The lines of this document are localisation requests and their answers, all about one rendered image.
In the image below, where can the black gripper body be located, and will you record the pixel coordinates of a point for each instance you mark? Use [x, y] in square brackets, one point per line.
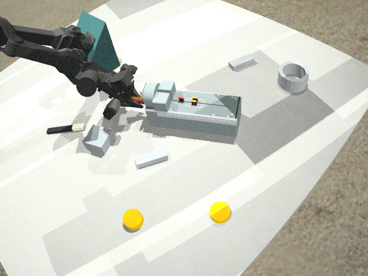
[114, 105]

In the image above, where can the yellow round disc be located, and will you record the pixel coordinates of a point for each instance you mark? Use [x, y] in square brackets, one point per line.
[133, 219]
[220, 212]

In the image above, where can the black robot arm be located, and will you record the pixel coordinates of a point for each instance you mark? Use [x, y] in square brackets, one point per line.
[26, 42]

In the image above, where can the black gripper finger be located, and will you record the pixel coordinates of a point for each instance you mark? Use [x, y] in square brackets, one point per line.
[132, 91]
[130, 102]

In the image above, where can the grey hollow cylinder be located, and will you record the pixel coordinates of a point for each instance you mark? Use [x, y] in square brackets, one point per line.
[295, 68]

